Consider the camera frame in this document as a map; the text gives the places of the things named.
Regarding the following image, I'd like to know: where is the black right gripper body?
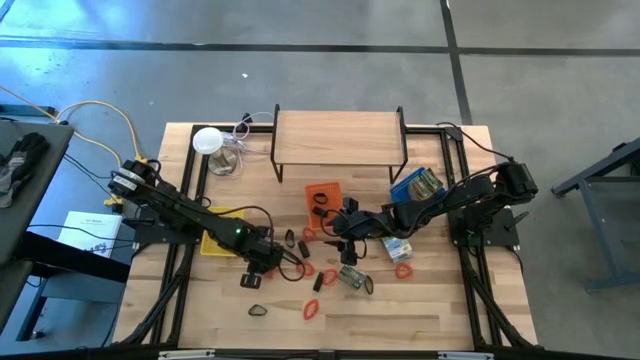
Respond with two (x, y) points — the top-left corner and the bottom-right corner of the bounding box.
(341, 196), (389, 267)

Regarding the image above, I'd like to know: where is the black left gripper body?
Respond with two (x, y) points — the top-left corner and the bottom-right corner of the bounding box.
(239, 226), (287, 291)

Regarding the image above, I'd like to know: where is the small clear-wrapped pack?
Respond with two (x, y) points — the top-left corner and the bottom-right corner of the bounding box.
(338, 264), (367, 291)

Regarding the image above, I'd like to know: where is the small green blue cardboard box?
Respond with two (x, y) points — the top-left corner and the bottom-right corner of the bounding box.
(379, 235), (415, 265)
(407, 179), (436, 202)

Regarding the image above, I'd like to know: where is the colourful cardboard box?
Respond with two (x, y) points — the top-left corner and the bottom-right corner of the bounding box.
(414, 167), (446, 194)

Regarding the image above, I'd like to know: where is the wooden desk shelf riser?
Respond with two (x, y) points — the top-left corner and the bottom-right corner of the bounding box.
(269, 103), (409, 184)

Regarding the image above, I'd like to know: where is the orange plastic basket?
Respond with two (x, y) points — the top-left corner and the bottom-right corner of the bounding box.
(304, 181), (346, 232)

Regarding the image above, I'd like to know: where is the blue plastic basket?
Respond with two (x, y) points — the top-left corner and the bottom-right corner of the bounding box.
(389, 166), (448, 206)

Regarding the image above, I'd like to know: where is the yellow plastic basket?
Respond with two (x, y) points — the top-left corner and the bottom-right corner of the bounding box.
(199, 207), (246, 259)

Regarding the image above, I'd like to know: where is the white mushroom table lamp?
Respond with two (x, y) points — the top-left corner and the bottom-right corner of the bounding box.
(192, 126), (239, 177)

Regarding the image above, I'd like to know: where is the white paper booklet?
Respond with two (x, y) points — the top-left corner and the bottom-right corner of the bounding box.
(57, 210), (124, 259)

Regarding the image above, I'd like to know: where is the dark grey side table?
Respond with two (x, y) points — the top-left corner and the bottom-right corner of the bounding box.
(0, 103), (132, 346)

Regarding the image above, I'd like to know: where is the blue-grey metal table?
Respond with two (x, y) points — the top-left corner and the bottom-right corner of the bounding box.
(551, 137), (640, 294)

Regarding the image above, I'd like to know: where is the black grey work glove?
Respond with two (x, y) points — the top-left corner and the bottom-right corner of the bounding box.
(0, 131), (52, 209)

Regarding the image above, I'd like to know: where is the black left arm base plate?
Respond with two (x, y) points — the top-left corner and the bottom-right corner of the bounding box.
(122, 216), (202, 245)

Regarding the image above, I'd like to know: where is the white lamp cable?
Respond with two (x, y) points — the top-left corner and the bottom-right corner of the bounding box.
(219, 110), (275, 177)

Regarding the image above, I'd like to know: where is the white metal bracket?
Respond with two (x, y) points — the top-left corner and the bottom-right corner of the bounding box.
(157, 349), (217, 360)
(437, 350), (496, 360)

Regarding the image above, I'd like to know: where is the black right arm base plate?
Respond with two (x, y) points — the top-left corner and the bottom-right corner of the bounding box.
(446, 206), (522, 248)

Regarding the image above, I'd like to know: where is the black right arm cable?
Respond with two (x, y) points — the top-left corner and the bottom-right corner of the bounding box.
(435, 121), (514, 164)

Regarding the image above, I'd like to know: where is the yellow extension cord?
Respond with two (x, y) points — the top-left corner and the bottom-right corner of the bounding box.
(0, 84), (151, 208)

